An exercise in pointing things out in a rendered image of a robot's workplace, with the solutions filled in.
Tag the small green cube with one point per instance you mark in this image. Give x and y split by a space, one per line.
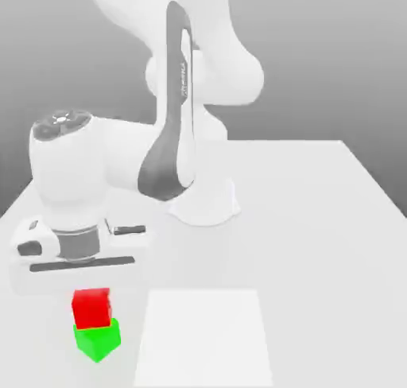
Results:
98 342

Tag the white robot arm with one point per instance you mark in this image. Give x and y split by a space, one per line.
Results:
73 171

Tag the small red cube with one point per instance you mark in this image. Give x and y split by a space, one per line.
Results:
91 310

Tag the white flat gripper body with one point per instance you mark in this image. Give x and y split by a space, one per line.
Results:
82 278

